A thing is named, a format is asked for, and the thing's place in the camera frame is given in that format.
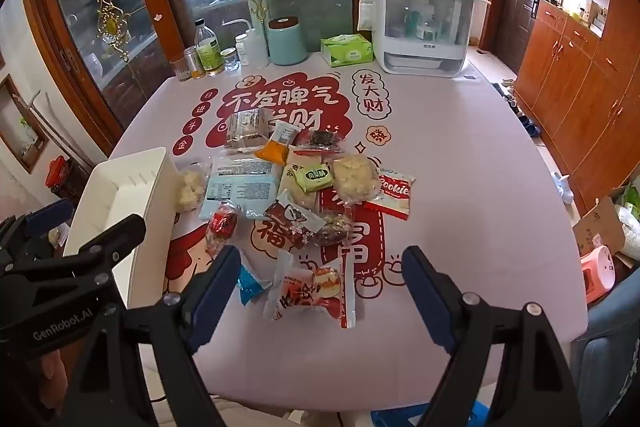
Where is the brown white snack packet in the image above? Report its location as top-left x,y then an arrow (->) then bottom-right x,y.
263,189 -> 327,251

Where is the beige cracker packet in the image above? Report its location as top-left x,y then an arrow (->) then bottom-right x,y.
276,147 -> 323,210

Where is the brown wafer biscuit packet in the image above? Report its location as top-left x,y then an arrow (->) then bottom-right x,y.
225,110 -> 274,148

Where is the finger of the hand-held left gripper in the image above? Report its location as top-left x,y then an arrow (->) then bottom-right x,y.
10,213 -> 147,304
0,199 -> 75,272

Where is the cardboard box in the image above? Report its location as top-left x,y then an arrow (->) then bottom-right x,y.
572,193 -> 640,269

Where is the clear packet of white chunks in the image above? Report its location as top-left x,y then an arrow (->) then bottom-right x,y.
174,161 -> 212,214

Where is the light blue snack bag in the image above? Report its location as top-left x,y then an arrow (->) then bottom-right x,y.
199,155 -> 287,221

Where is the row of shoes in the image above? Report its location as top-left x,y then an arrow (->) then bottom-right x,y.
491,78 -> 542,138

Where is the wooden wall frame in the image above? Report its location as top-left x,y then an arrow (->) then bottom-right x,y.
0,73 -> 52,174

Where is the white pill bottle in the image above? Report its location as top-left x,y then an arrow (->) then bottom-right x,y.
234,34 -> 251,67

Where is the green tissue box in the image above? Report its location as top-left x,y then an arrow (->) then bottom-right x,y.
320,34 -> 375,68

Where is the red white cookie packet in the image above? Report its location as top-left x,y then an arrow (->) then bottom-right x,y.
362,168 -> 417,221

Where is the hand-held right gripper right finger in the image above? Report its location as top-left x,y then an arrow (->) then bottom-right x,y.
401,245 -> 583,427

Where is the white squeeze bottle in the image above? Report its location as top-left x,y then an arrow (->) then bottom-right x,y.
220,18 -> 271,68

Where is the white countertop dish cabinet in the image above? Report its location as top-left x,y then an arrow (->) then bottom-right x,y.
357,0 -> 492,80

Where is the dark sesame bar packet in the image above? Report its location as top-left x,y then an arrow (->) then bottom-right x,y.
299,129 -> 347,156

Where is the blue grey cloth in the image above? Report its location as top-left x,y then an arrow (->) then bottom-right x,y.
570,276 -> 640,427

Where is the red round candy packet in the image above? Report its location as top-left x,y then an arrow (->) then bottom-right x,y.
204,199 -> 242,259

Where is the orange snack packet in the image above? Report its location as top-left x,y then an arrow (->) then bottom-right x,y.
254,121 -> 301,162

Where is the glass bottle green label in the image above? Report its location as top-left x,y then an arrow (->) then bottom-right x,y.
193,19 -> 225,76

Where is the red white cake packet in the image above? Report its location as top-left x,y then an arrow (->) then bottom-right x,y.
261,251 -> 359,329

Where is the small blue candy packet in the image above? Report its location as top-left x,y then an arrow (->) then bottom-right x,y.
237,252 -> 272,306

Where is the clear rice cracker packet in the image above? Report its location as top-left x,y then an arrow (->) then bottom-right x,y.
332,154 -> 384,204

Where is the wooden cabinet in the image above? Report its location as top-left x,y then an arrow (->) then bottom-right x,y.
515,0 -> 640,208

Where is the green pastry packet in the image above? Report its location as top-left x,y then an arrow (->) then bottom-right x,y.
293,167 -> 334,194

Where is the white slipper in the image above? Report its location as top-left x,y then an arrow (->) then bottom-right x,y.
551,173 -> 577,206

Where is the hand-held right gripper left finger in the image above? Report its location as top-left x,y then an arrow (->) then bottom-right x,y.
60,245 -> 243,427

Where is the teal canister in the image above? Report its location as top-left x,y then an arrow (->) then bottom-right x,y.
267,17 -> 309,67

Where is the pink plastic stool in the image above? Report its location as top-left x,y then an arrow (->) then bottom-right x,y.
580,244 -> 627,306

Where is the red lid jar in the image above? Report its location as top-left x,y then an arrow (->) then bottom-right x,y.
45,155 -> 92,208

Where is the white plastic bin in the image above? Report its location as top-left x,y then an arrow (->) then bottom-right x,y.
64,147 -> 177,309

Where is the clear nut bar packet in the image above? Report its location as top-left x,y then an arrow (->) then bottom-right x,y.
312,207 -> 357,249

